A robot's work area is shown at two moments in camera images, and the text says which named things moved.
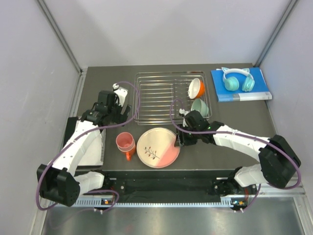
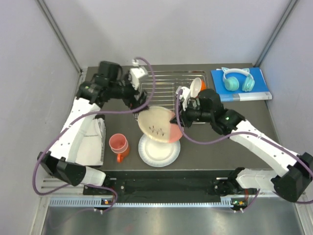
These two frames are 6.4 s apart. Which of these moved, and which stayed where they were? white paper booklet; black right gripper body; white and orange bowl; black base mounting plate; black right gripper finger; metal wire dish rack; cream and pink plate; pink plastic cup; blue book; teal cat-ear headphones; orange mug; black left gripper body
Moved: black right gripper finger; black right gripper body; pink plastic cup; cream and pink plate; orange mug; black left gripper body
Stayed: white paper booklet; teal cat-ear headphones; metal wire dish rack; black base mounting plate; white and orange bowl; blue book
